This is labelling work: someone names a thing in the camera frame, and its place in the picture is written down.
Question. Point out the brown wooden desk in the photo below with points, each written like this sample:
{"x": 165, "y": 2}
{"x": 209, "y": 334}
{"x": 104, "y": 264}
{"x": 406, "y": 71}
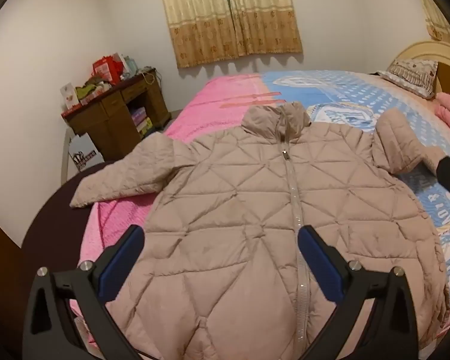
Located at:
{"x": 97, "y": 120}

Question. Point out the teal bag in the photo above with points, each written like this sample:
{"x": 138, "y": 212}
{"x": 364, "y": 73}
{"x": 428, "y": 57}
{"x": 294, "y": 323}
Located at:
{"x": 132, "y": 65}

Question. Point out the white card box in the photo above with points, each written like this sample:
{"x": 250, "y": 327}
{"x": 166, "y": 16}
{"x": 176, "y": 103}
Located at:
{"x": 68, "y": 95}

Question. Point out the white printed paper bag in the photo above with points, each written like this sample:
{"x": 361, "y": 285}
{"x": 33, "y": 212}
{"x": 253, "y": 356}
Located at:
{"x": 86, "y": 150}

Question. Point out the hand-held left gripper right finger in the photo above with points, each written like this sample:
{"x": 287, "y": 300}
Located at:
{"x": 322, "y": 266}

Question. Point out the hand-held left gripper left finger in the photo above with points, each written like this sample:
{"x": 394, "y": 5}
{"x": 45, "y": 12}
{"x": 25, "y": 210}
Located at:
{"x": 122, "y": 262}

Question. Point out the flat red box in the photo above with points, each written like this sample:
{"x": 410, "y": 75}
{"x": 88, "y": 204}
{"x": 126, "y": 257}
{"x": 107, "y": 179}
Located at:
{"x": 73, "y": 110}

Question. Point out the patterned pillow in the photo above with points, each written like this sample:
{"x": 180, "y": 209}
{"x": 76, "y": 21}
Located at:
{"x": 408, "y": 73}

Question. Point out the beige patterned window curtain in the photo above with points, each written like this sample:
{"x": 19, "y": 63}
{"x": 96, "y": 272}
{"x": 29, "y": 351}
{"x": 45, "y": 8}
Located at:
{"x": 440, "y": 26}
{"x": 228, "y": 18}

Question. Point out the grey metal frame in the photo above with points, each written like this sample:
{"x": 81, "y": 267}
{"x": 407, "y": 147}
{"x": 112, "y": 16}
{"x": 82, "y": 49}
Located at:
{"x": 65, "y": 157}

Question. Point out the green cloth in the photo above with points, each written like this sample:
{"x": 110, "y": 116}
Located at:
{"x": 92, "y": 88}

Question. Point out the dark round table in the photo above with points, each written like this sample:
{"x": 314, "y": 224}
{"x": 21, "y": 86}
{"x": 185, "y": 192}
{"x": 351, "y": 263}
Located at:
{"x": 52, "y": 213}

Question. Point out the pink and blue bed sheet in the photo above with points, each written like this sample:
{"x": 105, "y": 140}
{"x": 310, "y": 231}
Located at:
{"x": 217, "y": 97}

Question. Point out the stacked pink boxes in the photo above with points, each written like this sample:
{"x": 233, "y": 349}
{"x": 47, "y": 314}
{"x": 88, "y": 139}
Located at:
{"x": 140, "y": 120}

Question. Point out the beige quilted jacket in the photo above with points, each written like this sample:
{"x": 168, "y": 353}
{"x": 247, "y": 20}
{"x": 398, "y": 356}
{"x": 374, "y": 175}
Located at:
{"x": 228, "y": 202}

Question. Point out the cream bed headboard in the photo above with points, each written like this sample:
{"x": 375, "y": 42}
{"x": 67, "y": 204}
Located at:
{"x": 427, "y": 50}

